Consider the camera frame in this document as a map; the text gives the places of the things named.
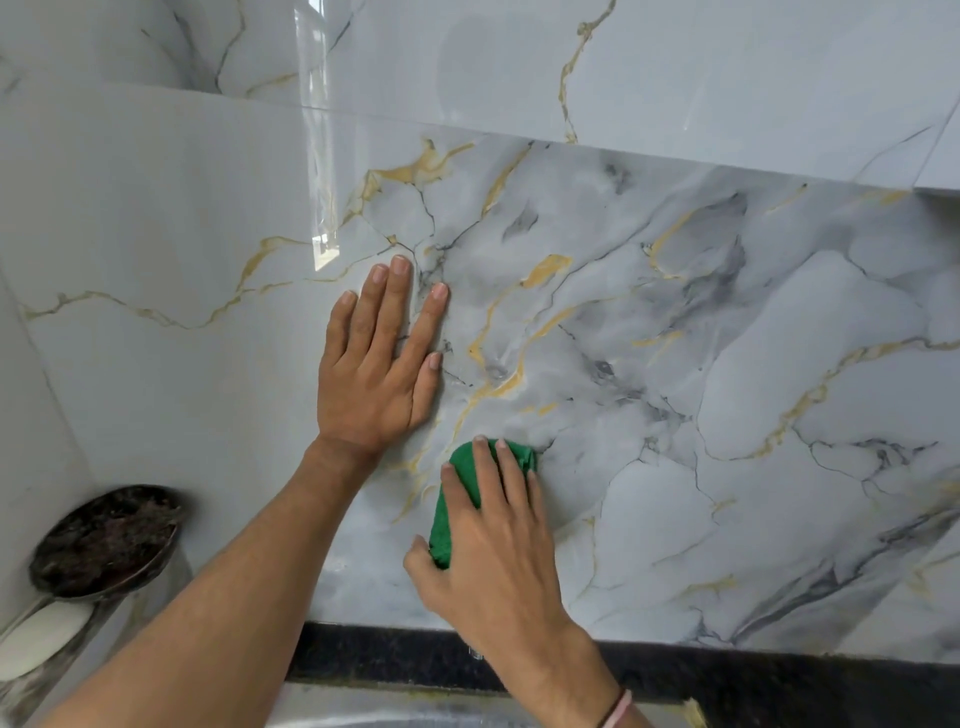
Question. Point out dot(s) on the person's right forearm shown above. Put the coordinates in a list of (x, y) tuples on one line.
[(562, 682)]

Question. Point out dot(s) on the burnt steel frying pan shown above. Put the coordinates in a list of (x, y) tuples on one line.
[(105, 540)]

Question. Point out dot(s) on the person's left hand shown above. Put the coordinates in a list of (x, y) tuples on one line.
[(364, 390)]

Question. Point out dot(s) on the person's right hand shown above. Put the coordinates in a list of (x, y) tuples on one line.
[(502, 570)]

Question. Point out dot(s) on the green cleaning cloth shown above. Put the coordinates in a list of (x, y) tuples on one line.
[(442, 525)]

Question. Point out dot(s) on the person's right middle finger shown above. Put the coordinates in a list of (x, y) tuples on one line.
[(486, 472)]

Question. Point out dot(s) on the person's left forearm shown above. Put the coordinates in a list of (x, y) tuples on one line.
[(225, 607)]

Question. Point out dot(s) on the person's left middle finger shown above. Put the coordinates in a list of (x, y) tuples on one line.
[(391, 307)]

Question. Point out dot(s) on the person's left little finger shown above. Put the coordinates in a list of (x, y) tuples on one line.
[(339, 330)]

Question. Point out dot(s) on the steel sink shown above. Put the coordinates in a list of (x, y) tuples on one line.
[(420, 709)]

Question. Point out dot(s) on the person's left thumb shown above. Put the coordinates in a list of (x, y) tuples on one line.
[(426, 390)]

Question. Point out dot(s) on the person's right thumb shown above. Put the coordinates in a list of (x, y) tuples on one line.
[(420, 568)]

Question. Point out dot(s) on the person's right little finger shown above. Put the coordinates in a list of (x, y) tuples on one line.
[(538, 500)]

